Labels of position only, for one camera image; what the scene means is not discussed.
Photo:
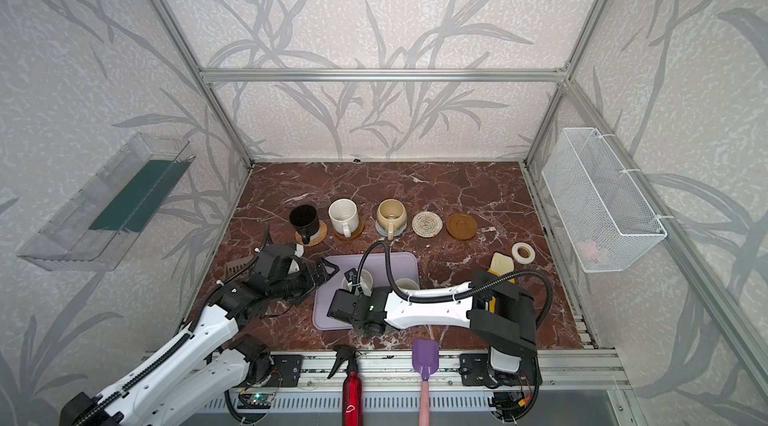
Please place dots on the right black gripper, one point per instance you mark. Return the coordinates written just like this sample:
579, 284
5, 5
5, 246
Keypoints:
339, 307

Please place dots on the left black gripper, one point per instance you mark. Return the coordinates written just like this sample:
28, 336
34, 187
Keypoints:
312, 276

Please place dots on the white grey-handled mug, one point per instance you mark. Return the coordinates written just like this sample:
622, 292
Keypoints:
357, 283

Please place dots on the white blue mug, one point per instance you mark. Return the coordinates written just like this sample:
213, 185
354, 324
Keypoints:
407, 284

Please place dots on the woven rattan coaster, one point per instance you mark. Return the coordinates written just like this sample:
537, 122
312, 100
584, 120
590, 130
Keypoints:
316, 238

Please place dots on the black cup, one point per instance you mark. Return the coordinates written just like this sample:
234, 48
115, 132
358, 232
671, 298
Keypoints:
305, 221

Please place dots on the white speckled mug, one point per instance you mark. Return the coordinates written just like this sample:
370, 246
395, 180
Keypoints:
343, 210

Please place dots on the beige ceramic mug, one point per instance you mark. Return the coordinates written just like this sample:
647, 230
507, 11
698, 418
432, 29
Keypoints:
391, 213

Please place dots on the blue woven coaster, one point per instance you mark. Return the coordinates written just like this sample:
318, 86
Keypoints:
384, 232

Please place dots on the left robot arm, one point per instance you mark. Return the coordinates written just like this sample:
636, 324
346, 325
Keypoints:
211, 354

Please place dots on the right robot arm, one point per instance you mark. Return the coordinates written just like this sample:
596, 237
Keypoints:
504, 311

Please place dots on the left brown wooden coaster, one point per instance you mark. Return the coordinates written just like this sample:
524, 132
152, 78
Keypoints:
346, 231

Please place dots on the brown wooden coaster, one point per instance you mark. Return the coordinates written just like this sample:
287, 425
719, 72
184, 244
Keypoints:
462, 226
346, 231

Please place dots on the right brown wooden coaster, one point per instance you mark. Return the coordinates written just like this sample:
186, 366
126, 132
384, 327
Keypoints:
462, 226

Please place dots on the lilac plastic tray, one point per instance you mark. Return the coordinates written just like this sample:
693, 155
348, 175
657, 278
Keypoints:
403, 265

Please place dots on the red spray bottle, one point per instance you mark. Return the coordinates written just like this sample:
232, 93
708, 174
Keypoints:
352, 389

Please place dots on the green-lit circuit board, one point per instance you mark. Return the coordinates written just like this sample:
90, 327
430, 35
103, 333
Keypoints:
248, 399

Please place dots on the yellow black work glove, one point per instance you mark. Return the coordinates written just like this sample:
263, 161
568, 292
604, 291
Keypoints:
501, 264

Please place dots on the white tape roll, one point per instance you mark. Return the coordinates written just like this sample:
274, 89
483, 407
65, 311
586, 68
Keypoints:
523, 253

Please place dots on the pink item in basket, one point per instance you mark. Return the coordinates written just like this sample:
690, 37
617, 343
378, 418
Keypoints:
590, 251

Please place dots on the purple pink-handled scoop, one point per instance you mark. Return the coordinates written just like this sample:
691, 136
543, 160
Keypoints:
425, 361

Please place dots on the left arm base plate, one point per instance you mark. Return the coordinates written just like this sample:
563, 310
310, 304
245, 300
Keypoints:
275, 371

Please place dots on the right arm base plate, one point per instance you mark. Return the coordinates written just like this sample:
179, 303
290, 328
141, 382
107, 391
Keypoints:
477, 369

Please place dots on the clear wall shelf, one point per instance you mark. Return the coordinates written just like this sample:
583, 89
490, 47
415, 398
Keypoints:
95, 229

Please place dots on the white wire basket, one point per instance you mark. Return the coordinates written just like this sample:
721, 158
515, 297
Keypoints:
597, 199

